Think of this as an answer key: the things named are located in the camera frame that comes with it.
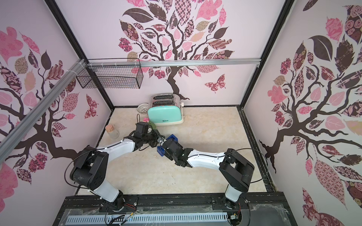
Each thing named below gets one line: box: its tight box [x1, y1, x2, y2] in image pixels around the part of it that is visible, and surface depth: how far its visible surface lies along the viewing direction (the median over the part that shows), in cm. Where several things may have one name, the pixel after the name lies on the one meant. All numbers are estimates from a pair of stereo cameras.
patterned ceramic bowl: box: [136, 103, 149, 114], surface depth 119 cm
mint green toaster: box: [147, 92, 185, 127], surface depth 103 cm
